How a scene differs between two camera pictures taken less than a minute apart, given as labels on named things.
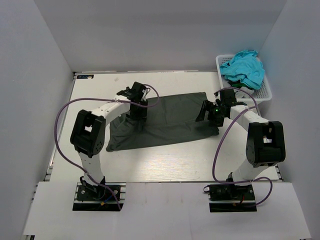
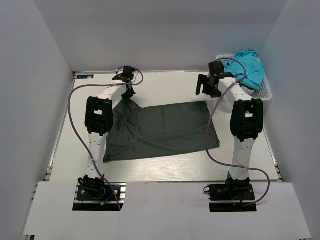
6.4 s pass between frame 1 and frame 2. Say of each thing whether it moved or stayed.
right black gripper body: moved
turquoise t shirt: stayed
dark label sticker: stayed
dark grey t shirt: moved
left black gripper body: moved
